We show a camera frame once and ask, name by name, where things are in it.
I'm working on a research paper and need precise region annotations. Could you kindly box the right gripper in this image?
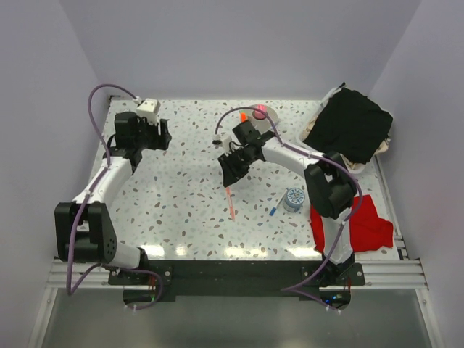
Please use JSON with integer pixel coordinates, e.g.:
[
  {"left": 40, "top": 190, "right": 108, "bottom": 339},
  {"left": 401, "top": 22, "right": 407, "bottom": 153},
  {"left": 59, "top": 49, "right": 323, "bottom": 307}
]
[{"left": 218, "top": 148, "right": 257, "bottom": 188}]

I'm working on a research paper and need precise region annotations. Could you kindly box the orange pen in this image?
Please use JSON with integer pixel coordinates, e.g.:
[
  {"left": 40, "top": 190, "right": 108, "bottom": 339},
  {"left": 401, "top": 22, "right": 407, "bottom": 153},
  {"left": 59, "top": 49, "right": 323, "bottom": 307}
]
[{"left": 225, "top": 186, "right": 236, "bottom": 222}]

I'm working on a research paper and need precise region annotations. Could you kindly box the blue pen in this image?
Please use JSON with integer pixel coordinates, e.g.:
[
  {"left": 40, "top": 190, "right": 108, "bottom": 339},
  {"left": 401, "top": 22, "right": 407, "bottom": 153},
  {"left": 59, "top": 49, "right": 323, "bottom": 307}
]
[{"left": 269, "top": 189, "right": 288, "bottom": 216}]

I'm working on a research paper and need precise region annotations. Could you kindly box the pink glue stick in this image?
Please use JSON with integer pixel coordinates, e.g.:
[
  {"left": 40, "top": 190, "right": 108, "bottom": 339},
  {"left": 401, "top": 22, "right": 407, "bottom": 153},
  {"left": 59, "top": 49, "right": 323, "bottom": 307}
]
[{"left": 253, "top": 104, "right": 267, "bottom": 120}]

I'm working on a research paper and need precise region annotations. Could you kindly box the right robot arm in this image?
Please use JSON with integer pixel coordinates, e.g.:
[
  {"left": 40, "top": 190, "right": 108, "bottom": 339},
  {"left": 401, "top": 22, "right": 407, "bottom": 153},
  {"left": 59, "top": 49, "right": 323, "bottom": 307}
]
[{"left": 218, "top": 121, "right": 362, "bottom": 286}]

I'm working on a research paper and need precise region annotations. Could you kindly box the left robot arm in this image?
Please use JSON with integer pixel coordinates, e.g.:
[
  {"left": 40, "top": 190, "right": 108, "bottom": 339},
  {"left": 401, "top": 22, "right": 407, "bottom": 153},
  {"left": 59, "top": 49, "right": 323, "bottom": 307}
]
[{"left": 54, "top": 110, "right": 172, "bottom": 284}]

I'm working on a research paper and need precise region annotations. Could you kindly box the round beige divided organizer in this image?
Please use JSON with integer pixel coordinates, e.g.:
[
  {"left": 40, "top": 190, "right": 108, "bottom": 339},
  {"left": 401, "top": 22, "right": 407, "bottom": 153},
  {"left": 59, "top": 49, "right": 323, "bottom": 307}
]
[{"left": 243, "top": 104, "right": 280, "bottom": 133}]

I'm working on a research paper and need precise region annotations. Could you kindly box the blue washi tape roll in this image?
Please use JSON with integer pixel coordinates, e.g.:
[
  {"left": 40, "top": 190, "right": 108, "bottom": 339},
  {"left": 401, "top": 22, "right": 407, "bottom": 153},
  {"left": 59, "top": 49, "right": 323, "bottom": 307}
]
[{"left": 283, "top": 188, "right": 305, "bottom": 212}]

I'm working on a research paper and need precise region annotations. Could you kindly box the black cloth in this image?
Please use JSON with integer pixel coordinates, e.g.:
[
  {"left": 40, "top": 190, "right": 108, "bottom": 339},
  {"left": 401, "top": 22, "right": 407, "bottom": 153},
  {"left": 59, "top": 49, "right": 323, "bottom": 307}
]
[{"left": 304, "top": 88, "right": 394, "bottom": 164}]

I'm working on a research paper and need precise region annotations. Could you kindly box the red cloth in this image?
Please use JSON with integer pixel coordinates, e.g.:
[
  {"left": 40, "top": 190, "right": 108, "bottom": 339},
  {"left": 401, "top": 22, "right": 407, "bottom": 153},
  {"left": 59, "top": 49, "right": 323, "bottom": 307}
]
[{"left": 310, "top": 195, "right": 394, "bottom": 253}]

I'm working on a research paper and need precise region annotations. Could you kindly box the beige cloth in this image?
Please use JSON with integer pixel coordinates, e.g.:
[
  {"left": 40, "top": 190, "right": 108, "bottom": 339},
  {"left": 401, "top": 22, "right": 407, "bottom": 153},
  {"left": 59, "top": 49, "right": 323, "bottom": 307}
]
[{"left": 299, "top": 115, "right": 391, "bottom": 174}]

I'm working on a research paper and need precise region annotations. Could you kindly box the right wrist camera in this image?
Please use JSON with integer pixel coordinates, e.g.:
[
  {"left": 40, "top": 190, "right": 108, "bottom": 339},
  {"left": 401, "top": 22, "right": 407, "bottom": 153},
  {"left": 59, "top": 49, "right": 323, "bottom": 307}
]
[{"left": 212, "top": 134, "right": 233, "bottom": 152}]

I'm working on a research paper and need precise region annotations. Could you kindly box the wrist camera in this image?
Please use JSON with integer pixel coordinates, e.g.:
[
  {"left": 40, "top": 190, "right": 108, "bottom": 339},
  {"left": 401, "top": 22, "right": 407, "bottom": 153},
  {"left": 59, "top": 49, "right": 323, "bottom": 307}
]
[
  {"left": 136, "top": 99, "right": 160, "bottom": 125},
  {"left": 212, "top": 134, "right": 233, "bottom": 152}
]

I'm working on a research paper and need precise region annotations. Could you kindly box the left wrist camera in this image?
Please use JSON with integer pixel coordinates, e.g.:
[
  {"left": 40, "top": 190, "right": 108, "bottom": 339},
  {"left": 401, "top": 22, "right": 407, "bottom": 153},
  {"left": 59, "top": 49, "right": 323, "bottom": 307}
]
[{"left": 136, "top": 99, "right": 160, "bottom": 125}]

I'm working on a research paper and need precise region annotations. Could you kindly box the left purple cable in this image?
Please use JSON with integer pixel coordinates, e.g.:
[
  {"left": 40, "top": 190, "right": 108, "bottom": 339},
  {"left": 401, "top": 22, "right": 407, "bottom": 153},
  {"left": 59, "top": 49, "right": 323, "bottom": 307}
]
[{"left": 67, "top": 83, "right": 166, "bottom": 311}]

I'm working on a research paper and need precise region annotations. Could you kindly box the purple cable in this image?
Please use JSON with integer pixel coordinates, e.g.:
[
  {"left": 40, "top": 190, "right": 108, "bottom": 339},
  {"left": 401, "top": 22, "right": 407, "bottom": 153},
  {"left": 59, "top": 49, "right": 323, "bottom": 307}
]
[
  {"left": 213, "top": 107, "right": 364, "bottom": 309},
  {"left": 67, "top": 83, "right": 166, "bottom": 311}
]

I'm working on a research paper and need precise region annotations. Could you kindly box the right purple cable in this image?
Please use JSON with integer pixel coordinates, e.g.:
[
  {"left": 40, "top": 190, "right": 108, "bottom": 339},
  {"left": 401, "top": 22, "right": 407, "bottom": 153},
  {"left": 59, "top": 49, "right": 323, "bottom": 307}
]
[{"left": 213, "top": 107, "right": 364, "bottom": 309}]

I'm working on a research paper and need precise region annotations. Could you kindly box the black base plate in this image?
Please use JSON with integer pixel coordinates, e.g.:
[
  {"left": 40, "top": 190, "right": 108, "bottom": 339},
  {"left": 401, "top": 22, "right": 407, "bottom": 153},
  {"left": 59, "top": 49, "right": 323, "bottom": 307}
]
[{"left": 108, "top": 260, "right": 365, "bottom": 305}]

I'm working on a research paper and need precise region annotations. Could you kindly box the aluminium rail frame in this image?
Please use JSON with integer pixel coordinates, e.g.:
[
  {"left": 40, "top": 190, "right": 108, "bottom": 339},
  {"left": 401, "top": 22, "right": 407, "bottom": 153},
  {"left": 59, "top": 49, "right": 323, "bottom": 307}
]
[{"left": 28, "top": 100, "right": 428, "bottom": 347}]

